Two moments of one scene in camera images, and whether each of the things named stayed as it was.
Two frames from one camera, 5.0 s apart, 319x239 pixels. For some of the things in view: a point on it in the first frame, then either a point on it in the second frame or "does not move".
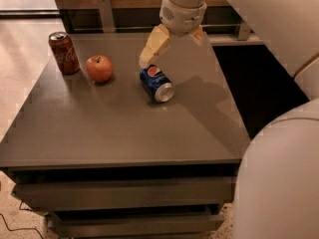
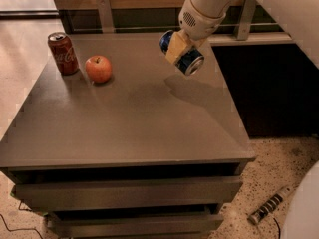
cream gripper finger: x=157 y=41 -> x=179 y=42
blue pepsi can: x=157 y=83 -> x=190 y=62
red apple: x=99 y=68 does not move
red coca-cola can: x=61 y=45 does not move
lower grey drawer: x=142 y=225 does not move
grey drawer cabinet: x=123 y=149 does not move
